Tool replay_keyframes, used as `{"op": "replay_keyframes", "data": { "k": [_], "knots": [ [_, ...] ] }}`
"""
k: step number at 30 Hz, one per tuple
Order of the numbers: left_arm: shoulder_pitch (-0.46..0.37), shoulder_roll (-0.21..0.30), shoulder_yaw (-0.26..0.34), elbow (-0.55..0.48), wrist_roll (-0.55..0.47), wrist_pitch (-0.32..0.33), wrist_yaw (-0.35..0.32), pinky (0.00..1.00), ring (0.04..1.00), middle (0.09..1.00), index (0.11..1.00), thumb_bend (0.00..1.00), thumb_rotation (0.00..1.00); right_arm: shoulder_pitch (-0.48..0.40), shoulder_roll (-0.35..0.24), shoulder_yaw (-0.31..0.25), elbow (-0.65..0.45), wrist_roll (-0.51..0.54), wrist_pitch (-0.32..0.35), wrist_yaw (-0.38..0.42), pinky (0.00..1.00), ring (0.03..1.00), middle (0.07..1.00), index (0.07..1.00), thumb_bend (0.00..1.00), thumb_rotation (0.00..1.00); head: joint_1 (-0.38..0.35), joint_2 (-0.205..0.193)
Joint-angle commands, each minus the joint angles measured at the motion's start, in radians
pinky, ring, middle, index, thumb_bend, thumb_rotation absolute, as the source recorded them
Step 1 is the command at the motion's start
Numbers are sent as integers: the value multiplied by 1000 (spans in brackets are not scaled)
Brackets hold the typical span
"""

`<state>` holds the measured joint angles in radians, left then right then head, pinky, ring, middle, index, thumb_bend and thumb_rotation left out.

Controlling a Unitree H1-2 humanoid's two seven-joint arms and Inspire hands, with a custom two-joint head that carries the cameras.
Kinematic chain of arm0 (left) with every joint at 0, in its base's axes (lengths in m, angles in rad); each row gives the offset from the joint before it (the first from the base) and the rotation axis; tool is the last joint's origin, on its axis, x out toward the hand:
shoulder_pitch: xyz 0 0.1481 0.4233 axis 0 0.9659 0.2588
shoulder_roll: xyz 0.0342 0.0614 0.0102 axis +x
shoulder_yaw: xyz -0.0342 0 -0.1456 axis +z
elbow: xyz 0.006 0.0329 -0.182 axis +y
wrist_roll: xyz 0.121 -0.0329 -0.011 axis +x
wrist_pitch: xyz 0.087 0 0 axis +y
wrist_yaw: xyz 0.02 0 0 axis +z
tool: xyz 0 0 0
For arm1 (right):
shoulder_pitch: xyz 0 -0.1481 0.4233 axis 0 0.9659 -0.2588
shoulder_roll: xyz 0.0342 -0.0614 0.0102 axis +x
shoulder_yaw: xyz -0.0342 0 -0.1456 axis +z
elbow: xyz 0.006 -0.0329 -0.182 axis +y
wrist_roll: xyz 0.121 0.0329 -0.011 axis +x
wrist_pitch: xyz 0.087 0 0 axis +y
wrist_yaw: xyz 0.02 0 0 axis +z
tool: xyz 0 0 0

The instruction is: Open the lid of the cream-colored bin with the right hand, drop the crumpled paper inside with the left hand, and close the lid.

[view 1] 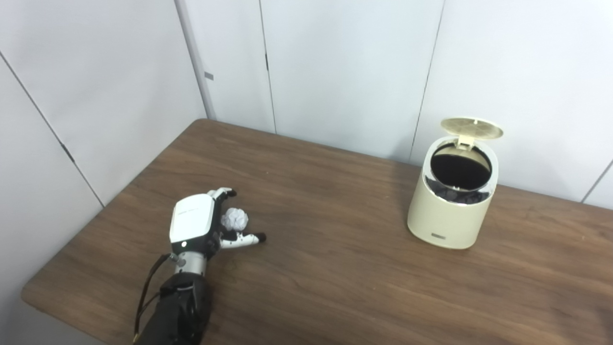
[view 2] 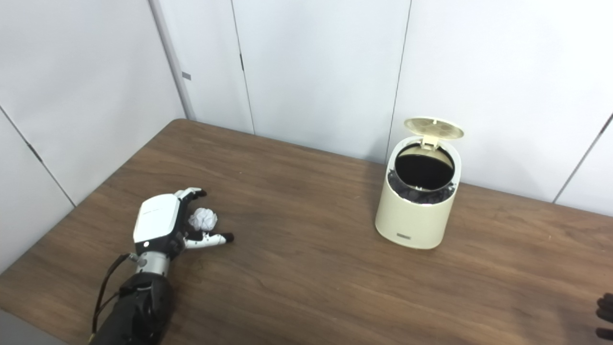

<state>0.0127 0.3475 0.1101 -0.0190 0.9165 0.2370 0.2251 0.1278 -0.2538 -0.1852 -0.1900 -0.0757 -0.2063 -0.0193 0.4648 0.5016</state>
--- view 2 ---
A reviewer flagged cream-colored bin body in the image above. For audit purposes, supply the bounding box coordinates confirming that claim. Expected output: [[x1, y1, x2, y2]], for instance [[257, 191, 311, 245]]
[[375, 136, 462, 250]]

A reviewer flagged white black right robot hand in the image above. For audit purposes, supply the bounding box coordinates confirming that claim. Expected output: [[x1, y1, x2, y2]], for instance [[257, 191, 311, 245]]
[[595, 293, 613, 341]]

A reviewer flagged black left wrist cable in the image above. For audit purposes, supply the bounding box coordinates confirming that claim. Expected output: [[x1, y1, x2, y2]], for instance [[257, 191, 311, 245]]
[[91, 253, 139, 336]]

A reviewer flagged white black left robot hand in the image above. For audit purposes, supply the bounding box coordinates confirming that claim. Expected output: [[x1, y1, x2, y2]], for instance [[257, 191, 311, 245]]
[[133, 187, 235, 262]]

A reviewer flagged gray corner post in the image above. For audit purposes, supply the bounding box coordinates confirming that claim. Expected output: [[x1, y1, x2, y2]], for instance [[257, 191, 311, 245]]
[[148, 0, 197, 121]]

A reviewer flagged cream round bin lid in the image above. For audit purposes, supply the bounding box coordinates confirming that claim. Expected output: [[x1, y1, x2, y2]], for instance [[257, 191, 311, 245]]
[[404, 117, 465, 148]]

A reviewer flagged black bin liner bag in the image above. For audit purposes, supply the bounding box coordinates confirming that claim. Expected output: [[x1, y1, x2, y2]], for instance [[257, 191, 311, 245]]
[[387, 143, 455, 206]]

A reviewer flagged white paper ball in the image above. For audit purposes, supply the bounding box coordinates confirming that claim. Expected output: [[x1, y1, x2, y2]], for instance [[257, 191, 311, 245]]
[[188, 207, 218, 232]]

